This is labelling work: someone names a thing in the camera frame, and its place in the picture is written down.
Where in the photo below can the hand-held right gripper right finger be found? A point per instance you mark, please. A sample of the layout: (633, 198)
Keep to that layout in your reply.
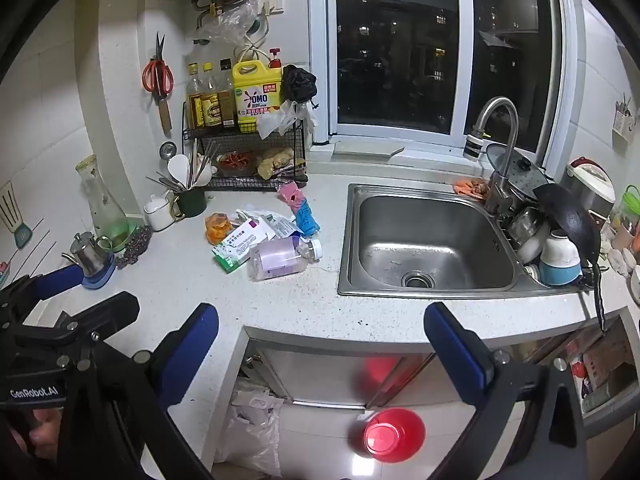
(450, 340)

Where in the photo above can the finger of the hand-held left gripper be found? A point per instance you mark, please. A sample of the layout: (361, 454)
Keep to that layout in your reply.
(100, 312)
(60, 280)

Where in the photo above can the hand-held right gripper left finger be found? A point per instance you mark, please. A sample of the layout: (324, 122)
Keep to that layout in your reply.
(200, 330)

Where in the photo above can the green white medicine box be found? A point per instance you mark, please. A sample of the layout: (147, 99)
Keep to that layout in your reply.
(231, 255)

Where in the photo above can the orange snack packet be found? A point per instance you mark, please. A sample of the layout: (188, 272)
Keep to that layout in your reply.
(218, 227)

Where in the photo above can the red plastic bin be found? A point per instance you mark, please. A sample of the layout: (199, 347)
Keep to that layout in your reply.
(395, 435)

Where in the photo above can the purple white medicine box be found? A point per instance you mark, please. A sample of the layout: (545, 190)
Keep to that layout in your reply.
(252, 230)

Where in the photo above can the person's left hand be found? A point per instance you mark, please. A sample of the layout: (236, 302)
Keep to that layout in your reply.
(45, 427)

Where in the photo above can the blue saucer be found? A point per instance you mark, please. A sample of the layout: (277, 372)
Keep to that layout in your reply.
(100, 281)

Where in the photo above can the small steel teapot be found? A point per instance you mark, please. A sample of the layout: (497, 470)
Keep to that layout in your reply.
(90, 257)

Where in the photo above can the steel wool scrubber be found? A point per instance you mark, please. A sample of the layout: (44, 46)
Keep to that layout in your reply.
(135, 247)

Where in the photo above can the glass carafe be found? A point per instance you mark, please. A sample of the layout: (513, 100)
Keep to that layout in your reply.
(107, 215)

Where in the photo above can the white slotted spatula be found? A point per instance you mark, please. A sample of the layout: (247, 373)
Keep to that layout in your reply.
(10, 210)

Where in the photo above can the green plastic dish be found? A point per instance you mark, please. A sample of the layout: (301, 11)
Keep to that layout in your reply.
(131, 230)

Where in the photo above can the stainless steel sink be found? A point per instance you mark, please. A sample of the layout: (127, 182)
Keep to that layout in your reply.
(425, 240)

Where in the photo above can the large white plastic bag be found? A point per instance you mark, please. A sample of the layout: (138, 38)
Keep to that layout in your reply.
(250, 425)

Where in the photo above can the white lidded ceramic pot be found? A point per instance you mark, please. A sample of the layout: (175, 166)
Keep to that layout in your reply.
(159, 212)

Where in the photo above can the steel cabinet door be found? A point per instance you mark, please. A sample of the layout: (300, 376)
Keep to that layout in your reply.
(320, 370)

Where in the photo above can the blue white bowl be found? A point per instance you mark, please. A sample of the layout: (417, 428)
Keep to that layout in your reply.
(560, 260)

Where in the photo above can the steel pot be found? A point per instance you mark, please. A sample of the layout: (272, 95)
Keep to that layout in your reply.
(525, 225)

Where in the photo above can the orange cloth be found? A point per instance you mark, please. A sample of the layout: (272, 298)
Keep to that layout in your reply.
(470, 187)

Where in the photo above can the blue scrub brush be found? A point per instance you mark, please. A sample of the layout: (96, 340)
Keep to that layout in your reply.
(306, 217)

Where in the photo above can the printed cardboard box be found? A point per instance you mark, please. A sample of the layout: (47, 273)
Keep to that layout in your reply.
(610, 360)

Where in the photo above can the bundle of chopsticks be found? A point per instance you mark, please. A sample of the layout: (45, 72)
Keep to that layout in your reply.
(200, 167)

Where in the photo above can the white ceramic spoon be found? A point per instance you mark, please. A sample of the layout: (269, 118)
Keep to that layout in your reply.
(179, 166)

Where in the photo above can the garlic bulbs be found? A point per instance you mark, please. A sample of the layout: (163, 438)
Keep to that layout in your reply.
(206, 162)

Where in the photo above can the small metal strainer ladle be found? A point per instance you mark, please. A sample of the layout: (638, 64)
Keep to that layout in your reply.
(167, 150)

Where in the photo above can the black wok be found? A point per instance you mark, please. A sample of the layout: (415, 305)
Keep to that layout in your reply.
(570, 220)

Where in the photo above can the box of red chilies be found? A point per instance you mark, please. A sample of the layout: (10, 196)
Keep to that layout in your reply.
(237, 162)

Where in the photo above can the glass pot lid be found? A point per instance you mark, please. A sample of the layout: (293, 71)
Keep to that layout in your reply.
(530, 175)

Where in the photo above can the ginger root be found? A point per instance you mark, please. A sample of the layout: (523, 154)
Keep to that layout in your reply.
(272, 160)

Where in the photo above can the white rice cooker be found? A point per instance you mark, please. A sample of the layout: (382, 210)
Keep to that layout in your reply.
(590, 187)

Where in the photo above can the grey flat board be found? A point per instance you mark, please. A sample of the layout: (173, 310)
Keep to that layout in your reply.
(367, 150)

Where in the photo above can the crumpled white plastic bag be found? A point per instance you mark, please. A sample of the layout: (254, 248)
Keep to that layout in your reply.
(277, 120)

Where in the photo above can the green lidded container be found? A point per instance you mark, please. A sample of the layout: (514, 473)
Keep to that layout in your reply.
(631, 205)

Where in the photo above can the dark sauce bottle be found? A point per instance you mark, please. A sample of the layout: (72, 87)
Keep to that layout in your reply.
(227, 100)

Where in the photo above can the steel faucet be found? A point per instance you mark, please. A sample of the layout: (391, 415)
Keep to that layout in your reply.
(500, 107)

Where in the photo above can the yellow detergent jug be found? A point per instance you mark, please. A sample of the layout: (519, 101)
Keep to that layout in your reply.
(257, 95)

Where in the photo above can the black plastic bag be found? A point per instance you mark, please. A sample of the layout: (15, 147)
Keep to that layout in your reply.
(299, 82)

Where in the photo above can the white framed window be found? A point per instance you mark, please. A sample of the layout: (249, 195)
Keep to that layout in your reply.
(395, 45)

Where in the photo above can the clear plastic bag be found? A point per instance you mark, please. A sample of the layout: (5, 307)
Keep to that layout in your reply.
(235, 20)

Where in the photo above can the wall chopstick holder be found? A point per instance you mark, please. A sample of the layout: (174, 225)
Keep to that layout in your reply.
(625, 122)

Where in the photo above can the white wall socket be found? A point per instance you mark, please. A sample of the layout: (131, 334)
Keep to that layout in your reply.
(273, 2)

